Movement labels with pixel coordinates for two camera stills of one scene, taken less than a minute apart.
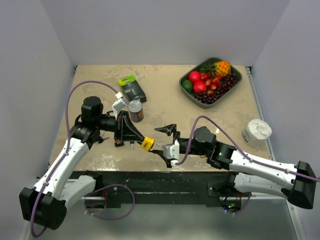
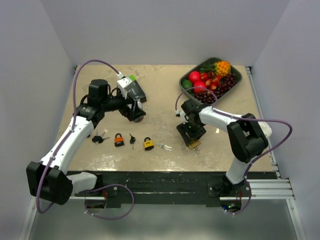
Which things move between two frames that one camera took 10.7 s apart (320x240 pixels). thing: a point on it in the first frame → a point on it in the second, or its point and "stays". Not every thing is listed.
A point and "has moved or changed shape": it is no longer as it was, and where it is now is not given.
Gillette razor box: (132, 89) stays
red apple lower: (199, 86) stays
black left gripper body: (118, 131) → (124, 109)
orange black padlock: (118, 143) stays
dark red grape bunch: (227, 81) stays
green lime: (187, 84) stays
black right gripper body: (176, 135) → (193, 130)
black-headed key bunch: (101, 139) stays
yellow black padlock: (147, 143) has moved or changed shape
